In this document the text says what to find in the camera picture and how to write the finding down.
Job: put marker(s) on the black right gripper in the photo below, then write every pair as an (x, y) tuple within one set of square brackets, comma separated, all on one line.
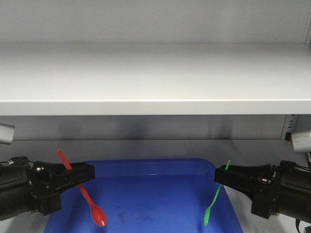
[(283, 189)]

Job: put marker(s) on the red plastic spoon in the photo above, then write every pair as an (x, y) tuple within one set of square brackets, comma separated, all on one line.
[(97, 213)]

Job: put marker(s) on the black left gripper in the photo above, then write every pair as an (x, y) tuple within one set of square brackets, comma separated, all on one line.
[(36, 187)]

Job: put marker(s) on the white cabinet shelf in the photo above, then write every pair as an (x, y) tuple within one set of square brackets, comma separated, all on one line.
[(98, 79)]

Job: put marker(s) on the green plastic spoon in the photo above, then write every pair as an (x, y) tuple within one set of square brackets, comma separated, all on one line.
[(207, 213)]

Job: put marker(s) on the white storage cabinet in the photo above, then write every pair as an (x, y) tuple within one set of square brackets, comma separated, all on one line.
[(246, 140)]

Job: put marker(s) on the blue plastic tray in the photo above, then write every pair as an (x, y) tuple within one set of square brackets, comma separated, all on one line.
[(148, 196)]

